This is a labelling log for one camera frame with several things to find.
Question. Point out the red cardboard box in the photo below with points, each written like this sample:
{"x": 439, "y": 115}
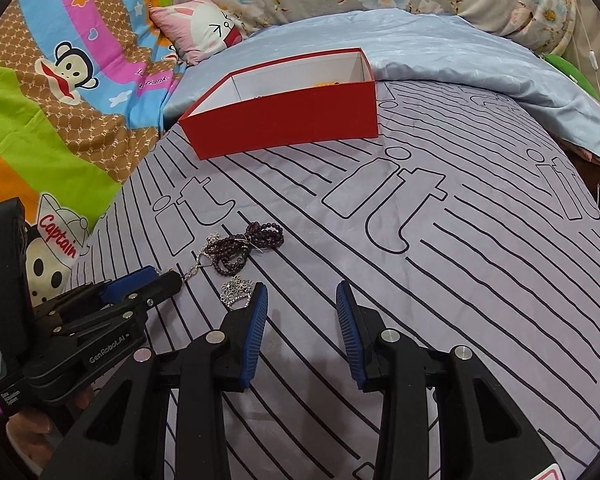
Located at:
{"x": 290, "y": 115}

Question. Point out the grey striped bed sheet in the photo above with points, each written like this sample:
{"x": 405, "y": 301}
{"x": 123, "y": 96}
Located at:
{"x": 455, "y": 260}

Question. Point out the person's left hand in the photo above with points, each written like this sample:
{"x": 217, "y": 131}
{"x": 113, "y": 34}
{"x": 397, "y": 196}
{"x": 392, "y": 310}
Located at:
{"x": 35, "y": 430}

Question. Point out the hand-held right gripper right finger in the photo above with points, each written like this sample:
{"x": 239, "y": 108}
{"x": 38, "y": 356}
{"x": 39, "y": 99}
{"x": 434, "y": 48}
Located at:
{"x": 350, "y": 337}

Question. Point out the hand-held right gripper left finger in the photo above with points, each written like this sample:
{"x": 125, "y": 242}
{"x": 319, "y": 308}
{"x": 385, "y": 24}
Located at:
{"x": 254, "y": 337}

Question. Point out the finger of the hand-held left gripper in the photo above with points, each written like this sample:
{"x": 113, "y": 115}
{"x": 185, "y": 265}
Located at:
{"x": 165, "y": 284}
{"x": 130, "y": 282}

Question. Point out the light blue blanket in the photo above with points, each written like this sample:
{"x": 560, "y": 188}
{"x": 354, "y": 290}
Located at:
{"x": 455, "y": 45}

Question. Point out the colourful cartoon monkey blanket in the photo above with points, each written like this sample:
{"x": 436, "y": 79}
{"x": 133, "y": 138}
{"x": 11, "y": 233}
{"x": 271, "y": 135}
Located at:
{"x": 40, "y": 125}

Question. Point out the pink rabbit pillow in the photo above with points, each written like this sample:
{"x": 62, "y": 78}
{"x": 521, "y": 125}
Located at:
{"x": 200, "y": 27}

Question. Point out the green plastic object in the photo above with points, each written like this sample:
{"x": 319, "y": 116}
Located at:
{"x": 575, "y": 72}

